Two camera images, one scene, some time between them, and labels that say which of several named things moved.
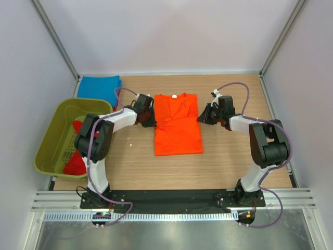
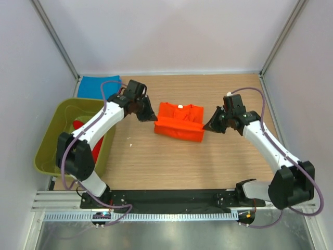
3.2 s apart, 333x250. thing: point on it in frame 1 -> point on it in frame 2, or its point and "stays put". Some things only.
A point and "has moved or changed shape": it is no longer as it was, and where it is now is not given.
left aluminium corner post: [39, 9] stays put
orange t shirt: [177, 132] has moved or changed shape
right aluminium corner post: [299, 6] stays put
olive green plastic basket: [58, 146] stays put
